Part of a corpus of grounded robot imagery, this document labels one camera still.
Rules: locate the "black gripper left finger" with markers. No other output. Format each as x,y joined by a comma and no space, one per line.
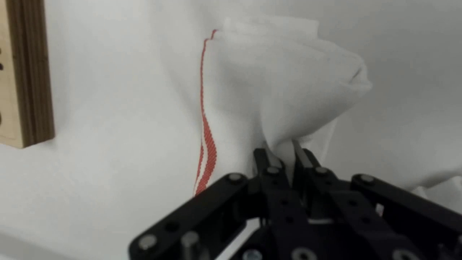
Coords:
206,224

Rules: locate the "wooden busy board toy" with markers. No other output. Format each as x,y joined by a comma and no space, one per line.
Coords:
26,115

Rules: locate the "white towel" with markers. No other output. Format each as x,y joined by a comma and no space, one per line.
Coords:
255,81

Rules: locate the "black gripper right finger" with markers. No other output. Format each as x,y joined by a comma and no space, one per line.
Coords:
378,221

